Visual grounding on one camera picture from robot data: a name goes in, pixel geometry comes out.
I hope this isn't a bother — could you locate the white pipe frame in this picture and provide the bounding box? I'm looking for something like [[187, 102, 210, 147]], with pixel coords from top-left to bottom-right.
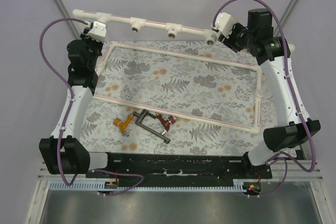
[[72, 8, 296, 135]]

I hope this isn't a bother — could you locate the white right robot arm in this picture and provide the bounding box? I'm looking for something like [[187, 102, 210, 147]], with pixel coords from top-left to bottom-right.
[[215, 8, 321, 166]]

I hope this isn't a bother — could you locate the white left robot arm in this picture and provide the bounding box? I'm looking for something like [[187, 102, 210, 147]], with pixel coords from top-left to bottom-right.
[[39, 22, 108, 175]]

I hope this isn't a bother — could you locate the orange water faucet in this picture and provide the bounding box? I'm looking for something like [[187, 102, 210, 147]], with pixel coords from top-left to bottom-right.
[[113, 114, 134, 137]]

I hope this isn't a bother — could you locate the brown water faucet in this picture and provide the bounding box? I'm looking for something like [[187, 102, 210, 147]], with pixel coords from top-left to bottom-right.
[[156, 114, 176, 135]]

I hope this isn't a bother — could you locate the dark grey metal faucet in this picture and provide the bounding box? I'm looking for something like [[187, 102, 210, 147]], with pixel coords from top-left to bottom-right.
[[132, 109, 171, 144]]

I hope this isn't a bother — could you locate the floral pattern mat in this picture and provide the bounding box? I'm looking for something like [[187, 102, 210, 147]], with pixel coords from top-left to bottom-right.
[[78, 39, 296, 156]]

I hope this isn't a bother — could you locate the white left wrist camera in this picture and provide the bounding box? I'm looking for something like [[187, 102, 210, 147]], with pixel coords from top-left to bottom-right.
[[87, 21, 107, 43]]

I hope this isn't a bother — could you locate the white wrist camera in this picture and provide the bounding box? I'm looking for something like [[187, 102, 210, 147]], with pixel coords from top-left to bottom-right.
[[87, 21, 107, 43], [212, 13, 237, 38]]

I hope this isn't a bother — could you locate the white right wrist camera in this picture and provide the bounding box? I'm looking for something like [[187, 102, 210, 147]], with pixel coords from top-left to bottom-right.
[[212, 13, 237, 38]]

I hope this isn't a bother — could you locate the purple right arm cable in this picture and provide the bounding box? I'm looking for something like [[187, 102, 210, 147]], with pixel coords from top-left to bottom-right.
[[212, 0, 316, 199]]

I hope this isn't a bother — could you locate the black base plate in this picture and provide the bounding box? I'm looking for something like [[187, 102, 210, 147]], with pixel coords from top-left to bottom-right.
[[86, 153, 272, 187]]

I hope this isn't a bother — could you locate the white slotted cable duct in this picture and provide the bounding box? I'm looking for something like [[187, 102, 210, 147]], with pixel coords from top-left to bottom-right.
[[49, 180, 246, 193]]

